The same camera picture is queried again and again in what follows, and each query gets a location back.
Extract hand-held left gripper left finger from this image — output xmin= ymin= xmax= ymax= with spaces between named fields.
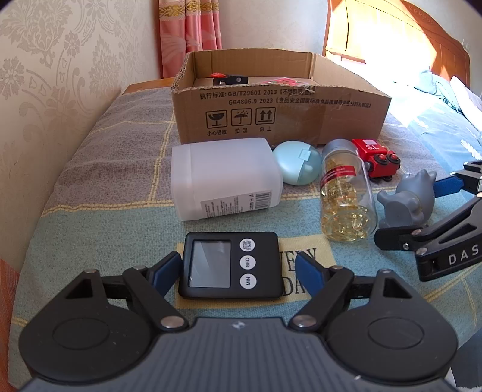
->
xmin=64 ymin=252 xmax=189 ymax=332

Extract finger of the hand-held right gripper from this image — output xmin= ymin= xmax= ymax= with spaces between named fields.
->
xmin=433 ymin=160 xmax=482 ymax=198
xmin=374 ymin=196 xmax=482 ymax=251

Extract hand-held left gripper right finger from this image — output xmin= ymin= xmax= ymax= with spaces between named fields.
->
xmin=289 ymin=253 xmax=418 ymax=332

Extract grey toy figure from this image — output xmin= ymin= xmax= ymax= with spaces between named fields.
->
xmin=377 ymin=169 xmax=437 ymax=230

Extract black digital timer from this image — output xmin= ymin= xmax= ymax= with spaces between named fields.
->
xmin=178 ymin=232 xmax=284 ymax=300

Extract brown cardboard box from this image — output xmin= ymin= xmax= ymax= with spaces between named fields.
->
xmin=171 ymin=49 xmax=392 ymax=146

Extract black toy train red wheels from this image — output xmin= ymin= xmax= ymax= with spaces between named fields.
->
xmin=211 ymin=72 xmax=249 ymax=85

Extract blue floral bedsheet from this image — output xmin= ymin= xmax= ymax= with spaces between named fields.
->
xmin=388 ymin=71 xmax=482 ymax=212

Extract clear bottle of yellow capsules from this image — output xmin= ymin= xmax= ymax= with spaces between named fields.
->
xmin=319 ymin=139 xmax=378 ymax=242

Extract red toy train car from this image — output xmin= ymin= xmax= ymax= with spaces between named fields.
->
xmin=352 ymin=138 xmax=402 ymax=179

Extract white pillow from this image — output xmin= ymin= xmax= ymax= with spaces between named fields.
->
xmin=450 ymin=75 xmax=482 ymax=121

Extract plaid blanket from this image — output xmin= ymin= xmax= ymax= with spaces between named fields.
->
xmin=11 ymin=88 xmax=482 ymax=378

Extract blue pillow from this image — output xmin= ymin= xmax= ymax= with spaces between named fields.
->
xmin=418 ymin=71 xmax=452 ymax=95

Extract teal round case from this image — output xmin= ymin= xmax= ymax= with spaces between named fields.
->
xmin=272 ymin=141 xmax=324 ymax=186

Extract white plastic bottle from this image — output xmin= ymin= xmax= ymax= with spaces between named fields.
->
xmin=171 ymin=138 xmax=284 ymax=222

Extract wooden bed headboard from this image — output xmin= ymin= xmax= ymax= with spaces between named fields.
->
xmin=324 ymin=0 xmax=473 ymax=81

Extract pink gold-trimmed curtain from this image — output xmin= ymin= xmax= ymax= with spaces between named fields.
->
xmin=0 ymin=258 xmax=21 ymax=378
xmin=158 ymin=0 xmax=223 ymax=78

